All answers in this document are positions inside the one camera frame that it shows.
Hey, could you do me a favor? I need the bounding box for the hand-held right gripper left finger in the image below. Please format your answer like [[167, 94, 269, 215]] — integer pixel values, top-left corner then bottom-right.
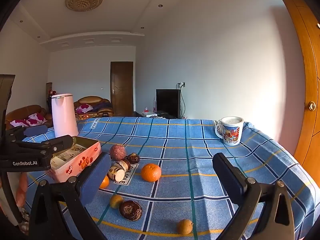
[[28, 152, 112, 240]]

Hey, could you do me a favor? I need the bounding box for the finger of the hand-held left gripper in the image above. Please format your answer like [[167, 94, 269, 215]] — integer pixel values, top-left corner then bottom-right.
[[19, 134, 73, 156], [4, 124, 48, 144]]

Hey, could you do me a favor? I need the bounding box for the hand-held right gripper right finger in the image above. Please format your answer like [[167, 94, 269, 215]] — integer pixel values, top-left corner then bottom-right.
[[212, 152, 295, 240]]

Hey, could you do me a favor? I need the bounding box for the small orange kumquat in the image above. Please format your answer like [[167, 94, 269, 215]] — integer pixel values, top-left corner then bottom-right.
[[99, 175, 110, 189]]

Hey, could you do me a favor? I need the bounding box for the brown ringed taro piece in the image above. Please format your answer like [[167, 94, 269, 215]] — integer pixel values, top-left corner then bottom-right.
[[107, 159, 131, 182]]

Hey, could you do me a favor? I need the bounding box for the pink tin box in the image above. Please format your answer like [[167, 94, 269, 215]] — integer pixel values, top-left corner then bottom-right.
[[47, 135, 102, 183]]

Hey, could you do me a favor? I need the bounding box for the small yellow kumquat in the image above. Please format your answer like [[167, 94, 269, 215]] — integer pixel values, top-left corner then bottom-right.
[[177, 219, 194, 235], [109, 194, 124, 209]]

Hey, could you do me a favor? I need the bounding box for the round purple passion fruit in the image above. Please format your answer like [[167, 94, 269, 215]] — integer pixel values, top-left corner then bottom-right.
[[109, 144, 127, 161]]

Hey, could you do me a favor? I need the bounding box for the small dark water chestnut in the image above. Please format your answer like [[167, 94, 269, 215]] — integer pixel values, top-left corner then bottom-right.
[[126, 152, 140, 164]]

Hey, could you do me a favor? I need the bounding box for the large dark water chestnut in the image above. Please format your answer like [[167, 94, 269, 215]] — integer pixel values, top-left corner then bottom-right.
[[118, 200, 143, 222]]

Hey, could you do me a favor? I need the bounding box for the large orange tangerine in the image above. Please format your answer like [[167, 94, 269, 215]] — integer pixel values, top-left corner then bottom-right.
[[141, 163, 162, 182]]

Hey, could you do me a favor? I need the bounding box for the person's left hand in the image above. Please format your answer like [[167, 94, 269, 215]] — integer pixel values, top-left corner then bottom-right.
[[15, 173, 28, 207]]

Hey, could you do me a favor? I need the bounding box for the printed paper sheet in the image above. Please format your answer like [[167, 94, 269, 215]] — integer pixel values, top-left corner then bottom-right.
[[51, 144, 87, 169]]

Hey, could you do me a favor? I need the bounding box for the brown leather sofa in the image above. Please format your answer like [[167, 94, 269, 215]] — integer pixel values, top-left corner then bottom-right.
[[5, 105, 53, 130]]

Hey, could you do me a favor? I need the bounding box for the pink electric kettle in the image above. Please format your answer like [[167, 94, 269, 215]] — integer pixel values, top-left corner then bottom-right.
[[51, 93, 79, 138]]

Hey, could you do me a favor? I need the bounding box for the white printed mug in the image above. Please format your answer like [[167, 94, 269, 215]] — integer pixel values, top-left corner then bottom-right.
[[214, 116, 244, 147]]

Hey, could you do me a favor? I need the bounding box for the brown leather armchair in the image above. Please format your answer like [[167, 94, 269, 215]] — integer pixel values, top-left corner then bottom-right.
[[74, 96, 113, 118]]

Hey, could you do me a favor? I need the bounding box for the blue plaid tablecloth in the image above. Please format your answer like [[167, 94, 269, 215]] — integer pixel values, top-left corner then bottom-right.
[[21, 116, 319, 240]]

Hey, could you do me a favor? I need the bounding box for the dark brown door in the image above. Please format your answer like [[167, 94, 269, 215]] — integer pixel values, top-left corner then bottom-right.
[[110, 61, 134, 117]]

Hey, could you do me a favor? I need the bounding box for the dark television stand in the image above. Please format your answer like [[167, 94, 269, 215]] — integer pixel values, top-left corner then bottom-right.
[[134, 110, 187, 120]]

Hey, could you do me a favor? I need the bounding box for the black television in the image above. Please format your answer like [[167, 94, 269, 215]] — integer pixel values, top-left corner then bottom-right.
[[156, 89, 181, 119]]

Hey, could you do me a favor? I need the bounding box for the light wooden door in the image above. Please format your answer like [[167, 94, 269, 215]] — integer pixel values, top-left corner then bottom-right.
[[279, 0, 320, 188]]

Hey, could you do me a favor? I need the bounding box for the black power cable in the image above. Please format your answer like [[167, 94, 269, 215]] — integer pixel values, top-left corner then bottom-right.
[[179, 86, 187, 119]]

